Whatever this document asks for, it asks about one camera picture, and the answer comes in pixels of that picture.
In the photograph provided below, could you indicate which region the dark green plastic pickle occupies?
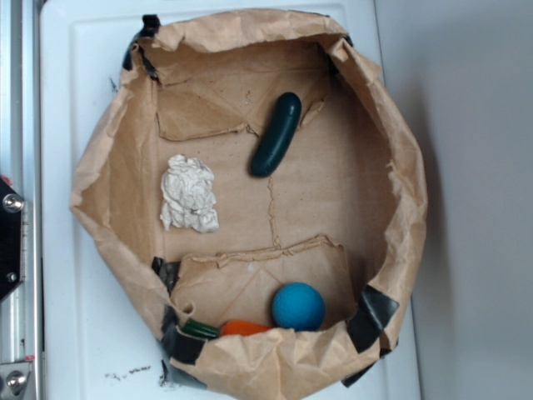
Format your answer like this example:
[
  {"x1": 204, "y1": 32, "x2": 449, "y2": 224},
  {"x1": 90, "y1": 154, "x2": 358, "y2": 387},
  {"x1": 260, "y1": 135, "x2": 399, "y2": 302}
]
[{"x1": 250, "y1": 92, "x2": 302, "y2": 178}]

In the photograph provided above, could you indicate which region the brown paper bag liner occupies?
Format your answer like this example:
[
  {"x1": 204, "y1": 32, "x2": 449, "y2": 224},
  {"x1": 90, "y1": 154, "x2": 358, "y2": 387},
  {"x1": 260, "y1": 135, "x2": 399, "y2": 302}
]
[{"x1": 71, "y1": 9, "x2": 427, "y2": 399}]

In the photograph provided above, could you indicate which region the crumpled white paper ball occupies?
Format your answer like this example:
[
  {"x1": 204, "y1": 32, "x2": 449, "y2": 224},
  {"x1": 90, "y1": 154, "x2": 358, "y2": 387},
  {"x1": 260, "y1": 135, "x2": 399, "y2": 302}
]
[{"x1": 160, "y1": 154, "x2": 220, "y2": 233}]

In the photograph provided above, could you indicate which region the blue foam ball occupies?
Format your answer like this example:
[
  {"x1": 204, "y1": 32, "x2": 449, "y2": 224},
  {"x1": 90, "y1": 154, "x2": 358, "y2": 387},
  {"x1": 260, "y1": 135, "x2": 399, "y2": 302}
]
[{"x1": 271, "y1": 282, "x2": 326, "y2": 332}]

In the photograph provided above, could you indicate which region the orange plastic carrot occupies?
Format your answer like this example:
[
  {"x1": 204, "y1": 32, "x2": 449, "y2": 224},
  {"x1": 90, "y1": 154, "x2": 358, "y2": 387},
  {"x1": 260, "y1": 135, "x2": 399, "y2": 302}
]
[{"x1": 182, "y1": 318, "x2": 271, "y2": 340}]

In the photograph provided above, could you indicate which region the black mounting bracket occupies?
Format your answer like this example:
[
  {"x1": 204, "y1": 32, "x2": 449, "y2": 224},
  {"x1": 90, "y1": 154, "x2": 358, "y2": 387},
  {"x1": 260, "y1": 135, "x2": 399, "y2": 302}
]
[{"x1": 0, "y1": 176, "x2": 25, "y2": 302}]

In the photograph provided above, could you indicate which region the aluminium frame rail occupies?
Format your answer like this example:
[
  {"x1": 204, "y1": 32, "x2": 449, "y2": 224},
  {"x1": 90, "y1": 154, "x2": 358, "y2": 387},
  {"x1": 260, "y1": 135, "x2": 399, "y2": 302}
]
[{"x1": 1, "y1": 1, "x2": 45, "y2": 399}]

